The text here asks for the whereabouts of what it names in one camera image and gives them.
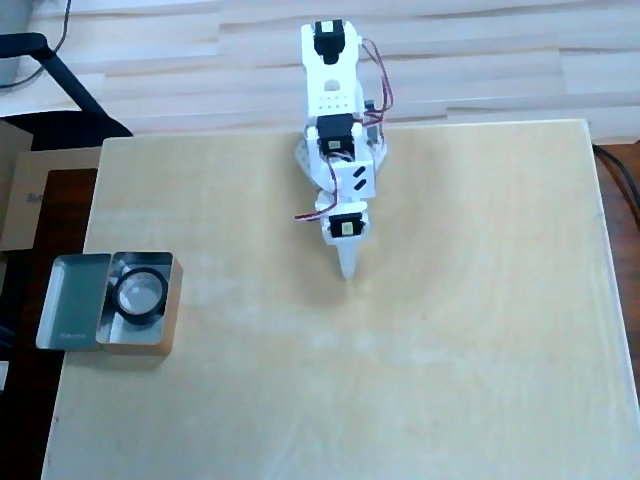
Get black cable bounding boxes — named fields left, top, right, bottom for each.
left=592, top=143, right=640, bottom=226

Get black roll of tape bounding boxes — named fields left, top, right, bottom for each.
left=114, top=267, right=169, bottom=329

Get brown cardboard box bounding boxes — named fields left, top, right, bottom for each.
left=0, top=149, right=101, bottom=251

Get metal tin lid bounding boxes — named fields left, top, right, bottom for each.
left=34, top=253, right=112, bottom=352

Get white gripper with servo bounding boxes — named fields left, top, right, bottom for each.
left=315, top=195, right=372, bottom=282

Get metal tin tray orange sides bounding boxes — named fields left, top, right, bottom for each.
left=94, top=250, right=184, bottom=357

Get black monitor stand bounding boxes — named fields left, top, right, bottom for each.
left=0, top=32, right=134, bottom=151

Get thin dark cable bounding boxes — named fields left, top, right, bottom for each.
left=0, top=0, right=71, bottom=92

